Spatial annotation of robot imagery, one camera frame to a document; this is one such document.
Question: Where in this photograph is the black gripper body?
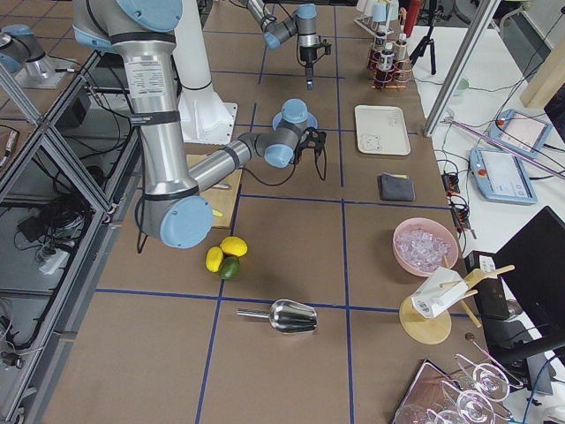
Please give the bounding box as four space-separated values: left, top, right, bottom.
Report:
298 43 319 67

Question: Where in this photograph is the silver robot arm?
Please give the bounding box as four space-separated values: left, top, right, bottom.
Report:
230 0 331 90
73 1 316 249

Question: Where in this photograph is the blue round plate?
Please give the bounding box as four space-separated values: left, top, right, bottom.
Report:
272 111 318 130

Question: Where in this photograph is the dark tea bottle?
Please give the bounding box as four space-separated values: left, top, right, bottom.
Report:
367 26 388 72
394 33 407 71
378 42 394 87

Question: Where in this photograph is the white cup rack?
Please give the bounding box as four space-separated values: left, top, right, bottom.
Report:
354 0 407 35

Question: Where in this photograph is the cream bear tray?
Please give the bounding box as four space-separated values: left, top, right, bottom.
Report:
354 105 411 156

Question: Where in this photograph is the black tripod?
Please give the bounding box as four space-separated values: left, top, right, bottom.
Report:
409 0 438 75

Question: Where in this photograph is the grey folded cloth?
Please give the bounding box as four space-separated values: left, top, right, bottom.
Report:
377 173 415 201

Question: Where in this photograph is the wooden cutting board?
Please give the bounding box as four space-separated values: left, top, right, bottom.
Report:
200 170 242 229

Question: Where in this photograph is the yellow lemon upper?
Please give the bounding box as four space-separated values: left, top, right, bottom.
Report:
220 236 248 257

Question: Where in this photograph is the yellow lemon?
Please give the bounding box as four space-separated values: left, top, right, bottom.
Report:
205 246 224 273
220 236 248 257

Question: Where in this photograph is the pink bowl of ice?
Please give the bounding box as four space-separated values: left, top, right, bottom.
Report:
392 217 459 276

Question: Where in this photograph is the yellow lemon lower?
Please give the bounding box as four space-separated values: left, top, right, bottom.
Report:
205 246 224 273

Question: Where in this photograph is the green lime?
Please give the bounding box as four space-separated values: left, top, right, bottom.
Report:
218 256 241 280

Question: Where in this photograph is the blue teach pendant near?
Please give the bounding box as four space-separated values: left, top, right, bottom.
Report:
469 148 538 205

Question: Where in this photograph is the blue teach pendant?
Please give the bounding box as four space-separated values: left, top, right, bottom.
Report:
469 148 538 205
488 109 553 159

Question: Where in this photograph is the blue teach pendant far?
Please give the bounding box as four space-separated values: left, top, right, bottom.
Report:
488 109 553 159

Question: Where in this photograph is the metal scoop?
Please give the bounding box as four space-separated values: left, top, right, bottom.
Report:
237 299 318 334

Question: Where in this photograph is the wooden cup stand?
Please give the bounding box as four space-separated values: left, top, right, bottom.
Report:
399 265 515 345

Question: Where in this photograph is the black monitor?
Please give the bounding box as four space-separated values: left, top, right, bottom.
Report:
477 206 564 365

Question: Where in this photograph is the wine glass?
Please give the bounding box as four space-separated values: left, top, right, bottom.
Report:
455 353 510 402

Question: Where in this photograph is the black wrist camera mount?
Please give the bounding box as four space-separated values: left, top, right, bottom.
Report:
298 127 327 156

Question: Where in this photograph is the copper wire bottle rack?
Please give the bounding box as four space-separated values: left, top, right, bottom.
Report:
367 42 412 90

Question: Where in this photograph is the white pillar mount base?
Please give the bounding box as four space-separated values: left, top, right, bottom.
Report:
173 0 237 145

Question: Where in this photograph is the aluminium frame post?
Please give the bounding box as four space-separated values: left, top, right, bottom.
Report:
423 0 501 137

